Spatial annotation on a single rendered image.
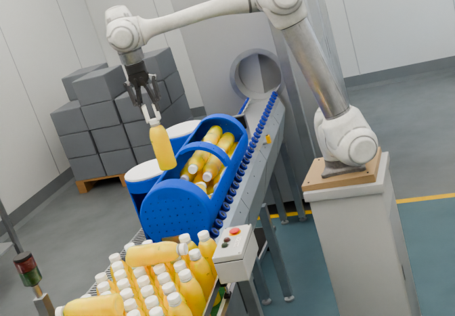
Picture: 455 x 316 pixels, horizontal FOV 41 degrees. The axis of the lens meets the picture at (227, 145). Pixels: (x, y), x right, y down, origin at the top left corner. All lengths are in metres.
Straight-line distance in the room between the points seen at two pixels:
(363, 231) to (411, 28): 4.93
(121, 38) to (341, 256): 1.26
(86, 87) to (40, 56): 1.26
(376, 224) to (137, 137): 3.95
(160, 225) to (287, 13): 0.94
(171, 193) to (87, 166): 4.27
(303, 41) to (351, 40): 5.17
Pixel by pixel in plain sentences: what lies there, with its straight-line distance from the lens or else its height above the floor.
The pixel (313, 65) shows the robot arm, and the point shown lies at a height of 1.52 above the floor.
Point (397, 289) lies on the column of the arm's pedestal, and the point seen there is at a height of 0.51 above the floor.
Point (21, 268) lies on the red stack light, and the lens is 2.11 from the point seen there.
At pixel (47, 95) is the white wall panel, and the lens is 7.24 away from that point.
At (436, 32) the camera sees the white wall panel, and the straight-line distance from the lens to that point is 7.25.
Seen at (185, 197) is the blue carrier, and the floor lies 1.17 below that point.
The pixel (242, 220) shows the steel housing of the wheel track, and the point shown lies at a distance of 2.73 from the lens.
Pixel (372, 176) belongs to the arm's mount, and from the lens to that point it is 2.41.
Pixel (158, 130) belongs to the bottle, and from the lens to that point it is 2.32.
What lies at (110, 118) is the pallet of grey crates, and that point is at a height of 0.75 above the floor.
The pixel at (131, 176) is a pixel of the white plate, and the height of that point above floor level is 1.04.
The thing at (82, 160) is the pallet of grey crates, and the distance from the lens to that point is 6.53.
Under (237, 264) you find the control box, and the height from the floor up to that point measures 1.06.
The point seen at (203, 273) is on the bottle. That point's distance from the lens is 2.04.
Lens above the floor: 2.00
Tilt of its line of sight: 18 degrees down
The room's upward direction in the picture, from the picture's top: 17 degrees counter-clockwise
